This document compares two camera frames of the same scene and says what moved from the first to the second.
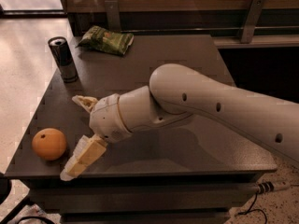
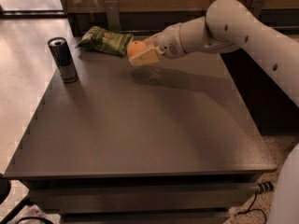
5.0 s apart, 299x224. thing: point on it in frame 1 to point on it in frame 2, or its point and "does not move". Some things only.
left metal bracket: (113, 16) does not move
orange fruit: (49, 144) to (135, 48)
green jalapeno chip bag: (96, 37) does not move
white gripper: (105, 118) to (169, 41)
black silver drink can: (64, 58) does not move
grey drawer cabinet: (183, 171) does not move
